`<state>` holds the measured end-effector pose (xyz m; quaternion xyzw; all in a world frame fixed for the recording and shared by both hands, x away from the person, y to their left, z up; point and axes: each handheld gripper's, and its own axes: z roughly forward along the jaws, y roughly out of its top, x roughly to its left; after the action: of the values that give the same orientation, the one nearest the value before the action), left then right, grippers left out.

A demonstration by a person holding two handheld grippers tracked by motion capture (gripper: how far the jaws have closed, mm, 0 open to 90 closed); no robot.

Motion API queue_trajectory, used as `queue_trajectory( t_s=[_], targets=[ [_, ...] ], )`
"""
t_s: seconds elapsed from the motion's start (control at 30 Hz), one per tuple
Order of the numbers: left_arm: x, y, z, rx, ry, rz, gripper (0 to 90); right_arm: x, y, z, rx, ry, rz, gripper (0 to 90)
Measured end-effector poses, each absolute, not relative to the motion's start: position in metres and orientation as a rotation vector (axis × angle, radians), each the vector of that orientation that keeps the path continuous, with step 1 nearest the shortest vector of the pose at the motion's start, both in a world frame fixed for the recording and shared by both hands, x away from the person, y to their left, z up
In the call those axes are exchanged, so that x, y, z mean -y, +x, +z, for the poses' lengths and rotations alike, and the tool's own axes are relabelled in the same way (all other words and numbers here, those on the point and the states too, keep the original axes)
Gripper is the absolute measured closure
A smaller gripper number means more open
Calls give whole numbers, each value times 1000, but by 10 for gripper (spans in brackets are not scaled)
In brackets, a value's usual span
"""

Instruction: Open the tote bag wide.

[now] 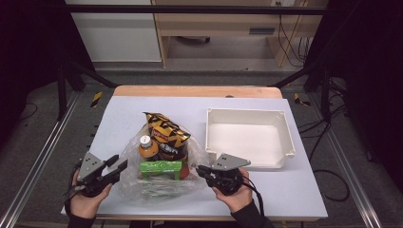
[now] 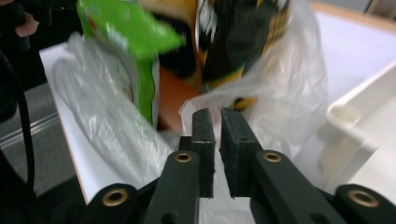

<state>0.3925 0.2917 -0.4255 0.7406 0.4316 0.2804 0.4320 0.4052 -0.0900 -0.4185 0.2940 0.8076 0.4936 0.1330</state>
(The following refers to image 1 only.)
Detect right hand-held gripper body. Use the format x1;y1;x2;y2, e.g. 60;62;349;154
205;152;252;197

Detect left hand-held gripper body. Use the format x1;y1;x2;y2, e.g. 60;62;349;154
74;151;116;198

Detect clear plastic bag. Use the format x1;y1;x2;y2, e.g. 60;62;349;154
115;124;210;203

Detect white plastic bin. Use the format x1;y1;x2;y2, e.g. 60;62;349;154
204;107;297;170

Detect orange juice bottle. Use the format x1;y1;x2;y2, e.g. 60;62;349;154
138;135;161;162

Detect green snack packet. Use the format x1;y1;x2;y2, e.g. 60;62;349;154
139;160;183;181

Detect black orange chip bag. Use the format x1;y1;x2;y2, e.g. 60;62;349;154
143;111;192;162

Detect person's right hand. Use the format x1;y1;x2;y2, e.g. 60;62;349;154
211;167;255;214

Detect person's left hand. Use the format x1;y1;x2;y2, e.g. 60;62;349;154
68;170;114;220

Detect yellow black tape strip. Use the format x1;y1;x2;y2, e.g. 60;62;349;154
90;90;104;108
293;92;312;107

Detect white table mat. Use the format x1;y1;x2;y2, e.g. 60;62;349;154
61;95;329;219

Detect black metal stand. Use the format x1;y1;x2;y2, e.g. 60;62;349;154
56;60;118;122
272;60;332;122

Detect white cabinet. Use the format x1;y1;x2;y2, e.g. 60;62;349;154
65;0;163;64

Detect black curtain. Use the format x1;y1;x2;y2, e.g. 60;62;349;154
0;0;93;143
305;0;403;191

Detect black horizontal metal bar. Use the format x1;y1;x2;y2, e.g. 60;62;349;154
63;4;329;16

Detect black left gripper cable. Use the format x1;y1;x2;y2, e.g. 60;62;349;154
62;160;82;205

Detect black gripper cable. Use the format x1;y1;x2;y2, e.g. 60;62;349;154
241;169;352;218
62;160;82;205

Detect aluminium rail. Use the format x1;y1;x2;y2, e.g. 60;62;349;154
308;94;384;228
0;91;82;228

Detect thin black cable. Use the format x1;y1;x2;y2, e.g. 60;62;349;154
17;103;39;122

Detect bundle of black cables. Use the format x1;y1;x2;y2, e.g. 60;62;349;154
297;75;374;162

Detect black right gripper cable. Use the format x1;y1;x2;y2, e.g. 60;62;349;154
241;169;352;218

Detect hanging black cables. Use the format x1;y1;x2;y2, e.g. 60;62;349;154
277;2;313;68

